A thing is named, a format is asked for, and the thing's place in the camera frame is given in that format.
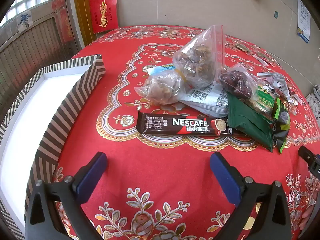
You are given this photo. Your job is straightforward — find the blue snack packet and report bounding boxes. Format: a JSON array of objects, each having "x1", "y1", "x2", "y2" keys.
[{"x1": 147, "y1": 64, "x2": 177, "y2": 77}]

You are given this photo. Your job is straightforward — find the red floral tablecloth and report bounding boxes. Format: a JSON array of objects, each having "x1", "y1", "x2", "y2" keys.
[{"x1": 51, "y1": 25, "x2": 315, "y2": 240}]

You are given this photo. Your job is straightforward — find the wall calendar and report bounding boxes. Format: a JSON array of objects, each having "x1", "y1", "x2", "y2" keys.
[{"x1": 297, "y1": 0, "x2": 311, "y2": 43}]

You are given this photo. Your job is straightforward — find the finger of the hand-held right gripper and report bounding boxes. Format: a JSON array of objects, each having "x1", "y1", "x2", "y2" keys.
[{"x1": 299, "y1": 146, "x2": 320, "y2": 175}]

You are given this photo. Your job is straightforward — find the white grey snack packet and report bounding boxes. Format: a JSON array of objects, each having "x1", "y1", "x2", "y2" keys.
[{"x1": 179, "y1": 81, "x2": 232, "y2": 118}]

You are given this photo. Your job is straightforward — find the dark coffee stick sachet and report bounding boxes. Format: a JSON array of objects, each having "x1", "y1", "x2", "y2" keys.
[{"x1": 136, "y1": 112, "x2": 253, "y2": 138}]

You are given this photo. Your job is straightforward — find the wooden door frame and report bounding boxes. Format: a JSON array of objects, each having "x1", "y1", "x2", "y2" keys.
[{"x1": 72, "y1": 0, "x2": 98, "y2": 50}]

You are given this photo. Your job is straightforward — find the black and green snack packet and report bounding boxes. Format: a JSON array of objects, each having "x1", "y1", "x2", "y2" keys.
[{"x1": 271, "y1": 97, "x2": 292, "y2": 154}]

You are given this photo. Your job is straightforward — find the red door couplet strip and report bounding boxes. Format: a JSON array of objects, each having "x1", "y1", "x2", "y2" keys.
[{"x1": 51, "y1": 0, "x2": 75, "y2": 44}]

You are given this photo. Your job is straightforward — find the clear bag of red dates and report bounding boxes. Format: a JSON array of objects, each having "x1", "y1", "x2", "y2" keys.
[{"x1": 219, "y1": 64, "x2": 260, "y2": 103}]

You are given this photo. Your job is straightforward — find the patterned chair cushion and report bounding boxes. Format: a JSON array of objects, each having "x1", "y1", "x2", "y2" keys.
[{"x1": 305, "y1": 86, "x2": 320, "y2": 110}]

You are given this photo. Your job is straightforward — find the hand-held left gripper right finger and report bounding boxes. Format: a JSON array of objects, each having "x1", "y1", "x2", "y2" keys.
[{"x1": 209, "y1": 152, "x2": 293, "y2": 240}]

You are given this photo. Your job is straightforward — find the dark green snack packet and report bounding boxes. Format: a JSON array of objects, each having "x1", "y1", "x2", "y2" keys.
[{"x1": 227, "y1": 91, "x2": 274, "y2": 153}]

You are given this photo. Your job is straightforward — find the brown slatted door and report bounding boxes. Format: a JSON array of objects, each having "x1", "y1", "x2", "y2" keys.
[{"x1": 0, "y1": 0, "x2": 83, "y2": 120}]

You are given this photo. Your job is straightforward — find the silver snack packet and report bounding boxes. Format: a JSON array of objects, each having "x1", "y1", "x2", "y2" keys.
[{"x1": 257, "y1": 71, "x2": 303, "y2": 105}]

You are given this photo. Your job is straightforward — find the clear zip bag of walnuts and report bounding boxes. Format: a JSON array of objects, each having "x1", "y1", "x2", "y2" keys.
[{"x1": 172, "y1": 25, "x2": 227, "y2": 89}]

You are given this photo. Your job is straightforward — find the striped cardboard box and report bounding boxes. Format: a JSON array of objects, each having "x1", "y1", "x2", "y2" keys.
[{"x1": 0, "y1": 54, "x2": 106, "y2": 240}]

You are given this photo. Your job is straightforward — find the white blue flower sticker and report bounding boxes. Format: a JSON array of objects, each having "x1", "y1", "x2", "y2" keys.
[{"x1": 16, "y1": 10, "x2": 33, "y2": 33}]

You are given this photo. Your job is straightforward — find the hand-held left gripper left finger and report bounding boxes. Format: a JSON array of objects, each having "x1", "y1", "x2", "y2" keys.
[{"x1": 25, "y1": 152, "x2": 108, "y2": 240}]

